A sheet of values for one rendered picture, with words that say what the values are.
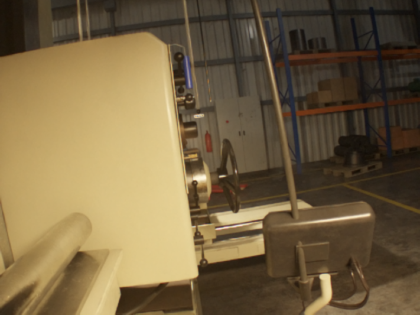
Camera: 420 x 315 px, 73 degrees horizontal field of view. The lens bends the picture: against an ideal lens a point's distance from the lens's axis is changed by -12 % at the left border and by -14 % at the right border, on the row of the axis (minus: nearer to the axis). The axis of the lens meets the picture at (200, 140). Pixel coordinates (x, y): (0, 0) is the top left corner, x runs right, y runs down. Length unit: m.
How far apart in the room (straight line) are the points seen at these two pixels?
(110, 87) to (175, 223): 0.49
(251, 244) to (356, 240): 1.40
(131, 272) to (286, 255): 0.52
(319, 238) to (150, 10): 8.94
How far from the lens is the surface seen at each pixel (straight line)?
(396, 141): 9.99
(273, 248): 1.00
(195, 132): 1.28
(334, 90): 8.75
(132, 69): 1.04
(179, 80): 1.14
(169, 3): 9.62
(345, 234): 1.01
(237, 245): 2.33
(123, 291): 2.13
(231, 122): 8.47
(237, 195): 1.44
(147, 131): 1.02
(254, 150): 8.62
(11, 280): 0.68
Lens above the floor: 1.60
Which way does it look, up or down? 3 degrees down
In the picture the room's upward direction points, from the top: 7 degrees counter-clockwise
